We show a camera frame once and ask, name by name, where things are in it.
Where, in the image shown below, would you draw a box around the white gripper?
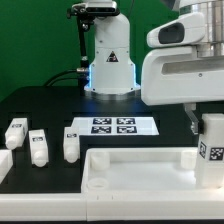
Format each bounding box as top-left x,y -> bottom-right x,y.
141,12 -> 224,135

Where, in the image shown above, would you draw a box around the white desk top tray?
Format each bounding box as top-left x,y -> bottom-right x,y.
82,147 -> 224,192

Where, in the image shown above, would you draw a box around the white marker plate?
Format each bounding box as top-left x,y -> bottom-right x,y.
72,117 -> 159,136

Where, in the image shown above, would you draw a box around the white left corner block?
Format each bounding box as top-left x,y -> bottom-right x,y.
0,150 -> 13,184

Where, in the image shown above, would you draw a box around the white front rail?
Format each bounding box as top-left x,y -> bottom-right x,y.
0,191 -> 224,221

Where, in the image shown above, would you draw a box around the black cables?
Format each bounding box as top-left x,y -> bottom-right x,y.
43,69 -> 88,88

